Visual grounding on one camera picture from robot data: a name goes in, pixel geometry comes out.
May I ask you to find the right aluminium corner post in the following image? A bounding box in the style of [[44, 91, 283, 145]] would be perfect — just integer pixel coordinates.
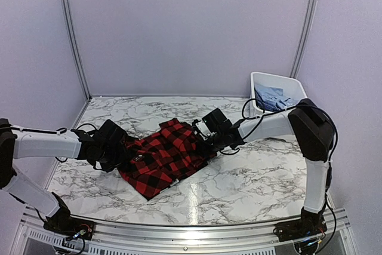
[[289, 0, 318, 79]]

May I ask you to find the aluminium front frame rail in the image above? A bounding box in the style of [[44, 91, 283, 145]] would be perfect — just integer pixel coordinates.
[[9, 207, 360, 254]]

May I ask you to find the light blue shirt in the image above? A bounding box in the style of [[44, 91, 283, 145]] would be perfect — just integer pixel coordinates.
[[254, 85, 299, 112]]

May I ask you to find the aluminium corner post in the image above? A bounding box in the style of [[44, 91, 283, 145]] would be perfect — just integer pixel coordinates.
[[289, 0, 318, 79], [61, 0, 92, 101]]

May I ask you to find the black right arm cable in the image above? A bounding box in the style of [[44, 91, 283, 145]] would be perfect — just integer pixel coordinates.
[[241, 98, 340, 160]]

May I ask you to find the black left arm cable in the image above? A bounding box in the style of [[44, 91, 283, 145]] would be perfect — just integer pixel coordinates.
[[55, 122, 99, 163]]

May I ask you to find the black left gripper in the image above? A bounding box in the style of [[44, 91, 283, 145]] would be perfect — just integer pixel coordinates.
[[98, 142, 131, 173]]

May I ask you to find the white plastic laundry bin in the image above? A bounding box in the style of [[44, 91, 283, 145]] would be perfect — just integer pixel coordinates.
[[249, 72, 307, 116]]

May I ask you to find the left aluminium corner post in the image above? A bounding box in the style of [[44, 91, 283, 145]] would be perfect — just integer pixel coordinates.
[[61, 0, 92, 101]]

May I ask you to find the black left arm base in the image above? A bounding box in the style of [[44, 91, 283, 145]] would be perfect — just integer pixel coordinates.
[[43, 214, 95, 240]]

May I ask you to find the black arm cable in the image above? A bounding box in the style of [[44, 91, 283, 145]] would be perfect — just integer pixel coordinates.
[[55, 122, 99, 163], [241, 98, 340, 160]]

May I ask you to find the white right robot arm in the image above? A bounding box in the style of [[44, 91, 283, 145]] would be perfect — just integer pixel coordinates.
[[192, 98, 338, 236]]

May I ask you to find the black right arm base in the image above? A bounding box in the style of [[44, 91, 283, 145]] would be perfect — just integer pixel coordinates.
[[273, 208, 328, 242]]

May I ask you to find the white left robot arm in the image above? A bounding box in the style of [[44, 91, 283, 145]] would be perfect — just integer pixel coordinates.
[[1, 119, 128, 234]]

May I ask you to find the red black plaid shirt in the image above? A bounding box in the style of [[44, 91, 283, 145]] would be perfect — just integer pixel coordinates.
[[118, 118, 217, 200]]

